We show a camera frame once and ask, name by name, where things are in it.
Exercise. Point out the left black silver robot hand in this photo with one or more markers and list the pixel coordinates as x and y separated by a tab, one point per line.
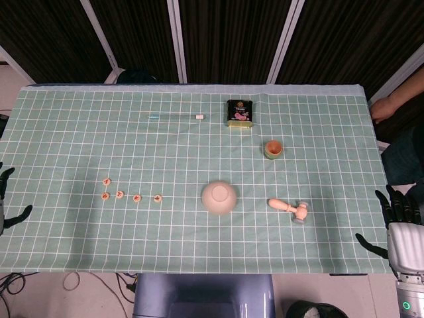
2	212

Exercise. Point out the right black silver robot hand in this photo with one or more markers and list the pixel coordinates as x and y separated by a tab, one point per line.
405	245

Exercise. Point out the round wooden chess piece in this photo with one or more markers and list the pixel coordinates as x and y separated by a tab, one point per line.
105	196
158	198
136	198
107	181
120	194

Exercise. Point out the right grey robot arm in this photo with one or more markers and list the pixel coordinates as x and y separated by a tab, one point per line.
410	298

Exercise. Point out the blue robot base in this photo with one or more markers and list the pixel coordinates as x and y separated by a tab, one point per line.
202	295

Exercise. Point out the person's bare forearm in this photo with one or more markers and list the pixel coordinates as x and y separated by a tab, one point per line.
394	104

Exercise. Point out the black device on floor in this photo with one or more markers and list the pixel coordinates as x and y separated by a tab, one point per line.
2	122

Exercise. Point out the person's dark trousers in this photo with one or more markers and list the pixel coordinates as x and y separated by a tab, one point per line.
404	155

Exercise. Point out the wooden toy hammer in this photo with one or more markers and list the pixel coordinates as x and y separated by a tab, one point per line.
298	209

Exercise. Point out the black waste bin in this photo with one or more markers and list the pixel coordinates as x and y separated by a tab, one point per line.
311	311

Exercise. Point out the orange green toy cup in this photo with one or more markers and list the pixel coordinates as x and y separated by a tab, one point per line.
273	150

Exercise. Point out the black bag behind table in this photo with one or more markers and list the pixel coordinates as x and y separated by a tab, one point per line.
136	77

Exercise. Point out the green white checked tablecloth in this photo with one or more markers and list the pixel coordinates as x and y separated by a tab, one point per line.
185	155

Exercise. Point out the beige upturned bowl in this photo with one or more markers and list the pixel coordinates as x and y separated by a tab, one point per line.
218	197

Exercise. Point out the black yellow tin can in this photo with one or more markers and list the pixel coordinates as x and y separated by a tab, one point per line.
240	114

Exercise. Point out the white frame foot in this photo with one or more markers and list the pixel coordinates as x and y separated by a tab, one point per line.
382	145

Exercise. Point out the white partition frame post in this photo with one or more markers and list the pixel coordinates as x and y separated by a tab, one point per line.
16	66
99	36
177	39
285	36
410	61

